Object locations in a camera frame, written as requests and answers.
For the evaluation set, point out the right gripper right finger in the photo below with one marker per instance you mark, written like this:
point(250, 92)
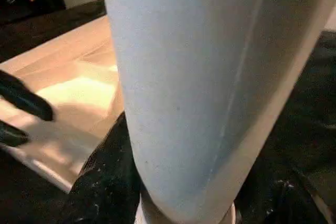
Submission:
point(278, 203)

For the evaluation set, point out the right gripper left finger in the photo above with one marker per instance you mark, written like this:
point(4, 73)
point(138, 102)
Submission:
point(110, 182)

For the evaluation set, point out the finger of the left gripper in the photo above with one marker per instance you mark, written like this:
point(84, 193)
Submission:
point(26, 98)
point(13, 136)

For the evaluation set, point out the white plastic table top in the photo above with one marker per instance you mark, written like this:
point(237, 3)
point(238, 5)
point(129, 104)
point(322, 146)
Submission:
point(68, 87)

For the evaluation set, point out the white plastic table leg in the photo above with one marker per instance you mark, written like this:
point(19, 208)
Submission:
point(199, 77)

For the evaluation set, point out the black plastic mat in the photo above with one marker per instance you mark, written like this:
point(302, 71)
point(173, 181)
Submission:
point(310, 119)

